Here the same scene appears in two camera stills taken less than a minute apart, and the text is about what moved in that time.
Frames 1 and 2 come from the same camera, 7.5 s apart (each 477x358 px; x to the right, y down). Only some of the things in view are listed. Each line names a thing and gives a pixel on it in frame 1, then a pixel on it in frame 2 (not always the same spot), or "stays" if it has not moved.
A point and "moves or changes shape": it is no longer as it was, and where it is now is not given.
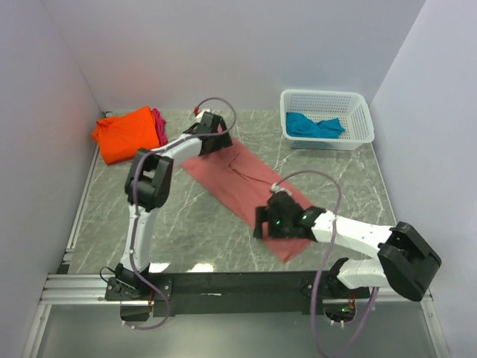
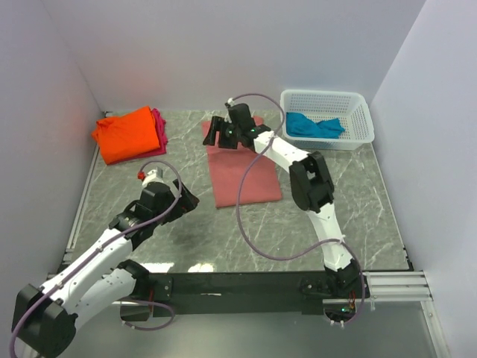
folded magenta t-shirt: (160, 127) stays
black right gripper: (264, 214) → (217, 125)
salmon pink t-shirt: (235, 174) moves or changes shape
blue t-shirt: (300, 125) stays
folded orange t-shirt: (121, 136) stays
